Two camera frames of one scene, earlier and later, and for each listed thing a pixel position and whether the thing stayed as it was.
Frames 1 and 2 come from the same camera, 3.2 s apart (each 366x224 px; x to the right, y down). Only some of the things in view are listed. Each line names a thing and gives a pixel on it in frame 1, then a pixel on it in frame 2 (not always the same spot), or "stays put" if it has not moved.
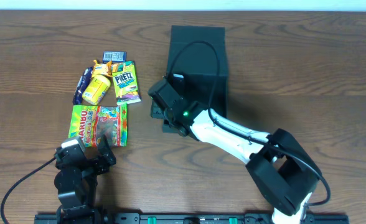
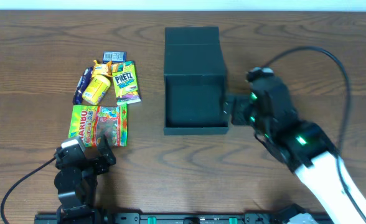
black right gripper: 157,112 to 239,110
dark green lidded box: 199,53 stays put
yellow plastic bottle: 96,89 stays put
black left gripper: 93,160 stays put
